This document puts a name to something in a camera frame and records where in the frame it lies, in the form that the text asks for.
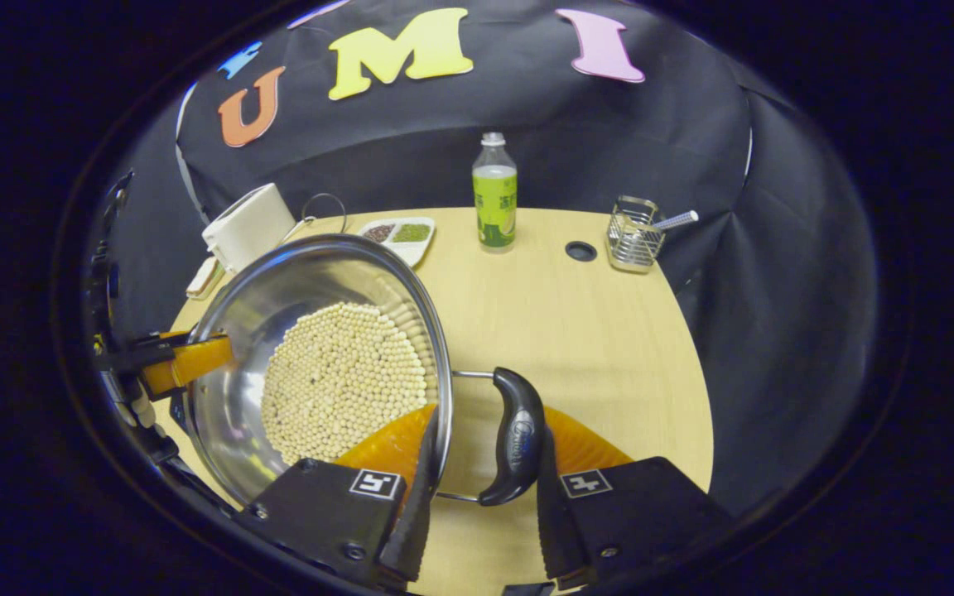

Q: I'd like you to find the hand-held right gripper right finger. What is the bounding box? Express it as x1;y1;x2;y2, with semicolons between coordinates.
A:
536;406;735;591

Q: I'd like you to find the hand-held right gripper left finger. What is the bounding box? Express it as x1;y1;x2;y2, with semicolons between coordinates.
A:
237;404;442;590

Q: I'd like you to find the stainless steel pot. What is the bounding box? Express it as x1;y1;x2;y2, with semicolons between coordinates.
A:
182;233;547;508

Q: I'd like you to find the pile of soybeans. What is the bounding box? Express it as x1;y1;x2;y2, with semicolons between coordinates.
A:
261;301;440;467

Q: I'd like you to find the green plate with sandwich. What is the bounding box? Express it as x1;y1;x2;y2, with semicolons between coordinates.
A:
185;256;226;301

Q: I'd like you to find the white toaster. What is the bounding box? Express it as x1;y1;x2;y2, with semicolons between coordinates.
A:
202;183;298;275

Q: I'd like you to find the white divided bean dish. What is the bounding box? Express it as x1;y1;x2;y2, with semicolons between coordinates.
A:
358;216;437;268

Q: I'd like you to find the green drink bottle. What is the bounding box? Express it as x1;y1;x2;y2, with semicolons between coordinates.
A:
472;132;519;254

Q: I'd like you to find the toaster power cable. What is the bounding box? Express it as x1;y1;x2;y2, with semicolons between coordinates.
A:
301;192;349;237

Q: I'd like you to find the metal wire holder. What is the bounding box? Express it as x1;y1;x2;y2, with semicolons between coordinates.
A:
605;195;701;275

